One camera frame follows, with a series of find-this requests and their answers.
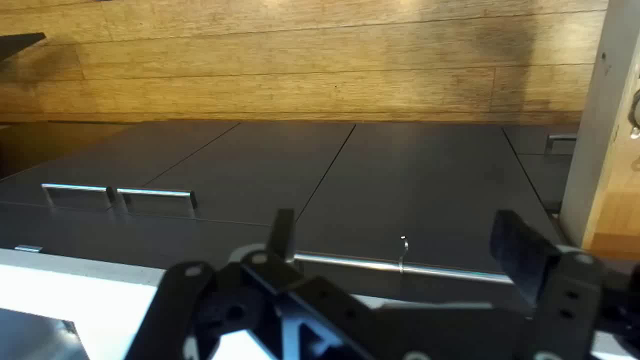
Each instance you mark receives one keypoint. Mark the silver drawer handle left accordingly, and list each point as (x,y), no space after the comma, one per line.
(77,195)

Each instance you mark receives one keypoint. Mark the silver drawer handle middle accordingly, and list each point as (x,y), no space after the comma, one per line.
(157,198)

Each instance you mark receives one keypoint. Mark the silver cabinet handle far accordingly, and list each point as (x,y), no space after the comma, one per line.
(552,138)

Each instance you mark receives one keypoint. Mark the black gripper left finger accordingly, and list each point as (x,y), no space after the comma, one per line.
(283,310)

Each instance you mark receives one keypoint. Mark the long silver drawer handle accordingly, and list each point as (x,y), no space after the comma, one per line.
(402,268)

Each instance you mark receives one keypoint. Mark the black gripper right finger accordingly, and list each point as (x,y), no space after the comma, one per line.
(572,295)

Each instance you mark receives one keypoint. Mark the dark kitchen base cabinet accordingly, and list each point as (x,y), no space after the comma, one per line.
(401,193)

